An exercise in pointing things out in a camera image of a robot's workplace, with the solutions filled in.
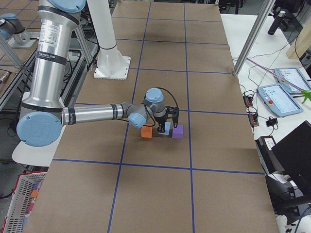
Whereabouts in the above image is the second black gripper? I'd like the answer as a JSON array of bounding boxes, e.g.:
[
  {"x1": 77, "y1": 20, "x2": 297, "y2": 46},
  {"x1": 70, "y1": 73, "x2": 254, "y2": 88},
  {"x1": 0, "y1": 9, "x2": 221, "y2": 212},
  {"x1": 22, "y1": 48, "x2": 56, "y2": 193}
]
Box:
[{"x1": 155, "y1": 114, "x2": 168, "y2": 133}]

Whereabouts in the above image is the light blue foam block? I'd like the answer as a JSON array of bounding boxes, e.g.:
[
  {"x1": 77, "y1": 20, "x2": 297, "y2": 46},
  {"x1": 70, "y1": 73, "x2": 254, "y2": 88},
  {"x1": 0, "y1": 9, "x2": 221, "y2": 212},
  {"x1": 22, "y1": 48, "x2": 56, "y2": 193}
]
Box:
[{"x1": 158, "y1": 121, "x2": 171, "y2": 136}]

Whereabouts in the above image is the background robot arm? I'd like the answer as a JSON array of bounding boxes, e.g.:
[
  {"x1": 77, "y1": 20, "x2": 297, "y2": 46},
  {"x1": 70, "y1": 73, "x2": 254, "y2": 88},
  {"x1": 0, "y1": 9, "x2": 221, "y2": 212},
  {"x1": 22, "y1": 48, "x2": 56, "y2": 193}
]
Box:
[{"x1": 0, "y1": 13, "x2": 35, "y2": 49}]

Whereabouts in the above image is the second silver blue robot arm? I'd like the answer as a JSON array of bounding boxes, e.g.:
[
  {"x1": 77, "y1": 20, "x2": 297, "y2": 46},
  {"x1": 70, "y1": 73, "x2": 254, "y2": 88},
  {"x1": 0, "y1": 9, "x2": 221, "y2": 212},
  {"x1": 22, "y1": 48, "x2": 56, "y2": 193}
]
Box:
[{"x1": 17, "y1": 0, "x2": 168, "y2": 147}]

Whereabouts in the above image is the orange foam block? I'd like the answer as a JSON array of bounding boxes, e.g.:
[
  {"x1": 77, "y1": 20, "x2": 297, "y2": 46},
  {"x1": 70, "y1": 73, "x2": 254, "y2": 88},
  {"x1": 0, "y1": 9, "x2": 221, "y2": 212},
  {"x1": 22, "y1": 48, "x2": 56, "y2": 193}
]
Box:
[{"x1": 140, "y1": 124, "x2": 153, "y2": 138}]

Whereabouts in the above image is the purple foam block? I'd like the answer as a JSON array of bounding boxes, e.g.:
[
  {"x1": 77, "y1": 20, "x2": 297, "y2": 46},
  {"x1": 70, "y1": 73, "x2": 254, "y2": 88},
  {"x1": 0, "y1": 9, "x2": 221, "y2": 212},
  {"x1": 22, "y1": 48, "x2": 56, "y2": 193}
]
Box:
[{"x1": 172, "y1": 125, "x2": 184, "y2": 139}]

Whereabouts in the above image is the orange terminal connector block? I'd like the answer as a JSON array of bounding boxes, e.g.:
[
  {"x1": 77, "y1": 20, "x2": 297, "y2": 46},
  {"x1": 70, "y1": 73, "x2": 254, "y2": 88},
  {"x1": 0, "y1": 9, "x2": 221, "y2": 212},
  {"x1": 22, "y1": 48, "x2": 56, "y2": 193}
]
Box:
[{"x1": 242, "y1": 94, "x2": 254, "y2": 108}]

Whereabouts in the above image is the near blue teach pendant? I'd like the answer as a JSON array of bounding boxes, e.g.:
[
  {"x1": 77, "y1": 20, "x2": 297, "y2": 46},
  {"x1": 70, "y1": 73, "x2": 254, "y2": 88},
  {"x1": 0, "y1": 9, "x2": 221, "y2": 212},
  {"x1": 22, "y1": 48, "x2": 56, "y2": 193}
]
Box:
[{"x1": 258, "y1": 84, "x2": 303, "y2": 117}]

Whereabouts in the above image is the blue teach pendant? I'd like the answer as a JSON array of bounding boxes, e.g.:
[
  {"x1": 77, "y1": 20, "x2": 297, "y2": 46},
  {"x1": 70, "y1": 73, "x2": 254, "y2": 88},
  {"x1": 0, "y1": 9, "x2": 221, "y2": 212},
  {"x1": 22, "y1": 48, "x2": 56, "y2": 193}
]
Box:
[
  {"x1": 258, "y1": 84, "x2": 303, "y2": 117},
  {"x1": 274, "y1": 67, "x2": 311, "y2": 95}
]

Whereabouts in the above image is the white plastic chair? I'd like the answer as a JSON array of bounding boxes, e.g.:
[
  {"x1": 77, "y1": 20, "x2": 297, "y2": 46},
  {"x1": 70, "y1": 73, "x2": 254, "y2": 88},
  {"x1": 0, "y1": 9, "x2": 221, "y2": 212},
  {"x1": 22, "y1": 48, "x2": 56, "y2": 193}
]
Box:
[{"x1": 12, "y1": 126, "x2": 66, "y2": 167}]

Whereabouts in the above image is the black laptop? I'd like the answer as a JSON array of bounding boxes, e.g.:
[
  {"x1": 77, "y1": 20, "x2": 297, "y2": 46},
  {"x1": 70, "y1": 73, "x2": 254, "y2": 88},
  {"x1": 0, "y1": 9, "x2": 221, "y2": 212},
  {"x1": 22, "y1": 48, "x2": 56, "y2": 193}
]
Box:
[{"x1": 272, "y1": 120, "x2": 311, "y2": 194}]

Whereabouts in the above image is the far blue teach pendant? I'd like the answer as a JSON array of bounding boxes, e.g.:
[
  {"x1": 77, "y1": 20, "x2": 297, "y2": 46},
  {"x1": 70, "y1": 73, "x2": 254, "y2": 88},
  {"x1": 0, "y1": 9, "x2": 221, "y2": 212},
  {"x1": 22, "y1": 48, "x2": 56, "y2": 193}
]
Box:
[{"x1": 274, "y1": 67, "x2": 311, "y2": 95}]

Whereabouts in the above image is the grabber stick with green tip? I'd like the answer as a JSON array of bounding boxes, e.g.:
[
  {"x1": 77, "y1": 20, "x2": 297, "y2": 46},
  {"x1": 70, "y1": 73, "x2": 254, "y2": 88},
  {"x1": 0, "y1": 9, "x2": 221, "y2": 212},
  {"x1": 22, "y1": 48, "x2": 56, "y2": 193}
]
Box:
[{"x1": 246, "y1": 58, "x2": 311, "y2": 104}]

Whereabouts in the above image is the white perforated basket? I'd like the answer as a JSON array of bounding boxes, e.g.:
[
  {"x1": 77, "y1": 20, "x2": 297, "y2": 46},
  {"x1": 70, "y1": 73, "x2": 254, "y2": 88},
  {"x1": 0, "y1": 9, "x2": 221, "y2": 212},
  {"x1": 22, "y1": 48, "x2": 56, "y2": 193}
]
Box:
[{"x1": 1, "y1": 171, "x2": 46, "y2": 233}]

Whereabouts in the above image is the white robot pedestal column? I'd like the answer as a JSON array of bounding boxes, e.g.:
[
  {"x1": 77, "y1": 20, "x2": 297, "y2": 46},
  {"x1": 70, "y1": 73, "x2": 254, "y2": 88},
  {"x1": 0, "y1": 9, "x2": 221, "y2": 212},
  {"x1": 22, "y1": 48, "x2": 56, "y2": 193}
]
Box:
[{"x1": 87, "y1": 0, "x2": 131, "y2": 80}]

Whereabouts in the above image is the aluminium frame post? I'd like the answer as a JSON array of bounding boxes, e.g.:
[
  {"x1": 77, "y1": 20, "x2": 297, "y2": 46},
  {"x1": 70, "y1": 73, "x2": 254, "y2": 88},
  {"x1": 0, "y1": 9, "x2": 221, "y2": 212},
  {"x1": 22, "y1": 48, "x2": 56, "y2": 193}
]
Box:
[{"x1": 233, "y1": 0, "x2": 275, "y2": 76}]

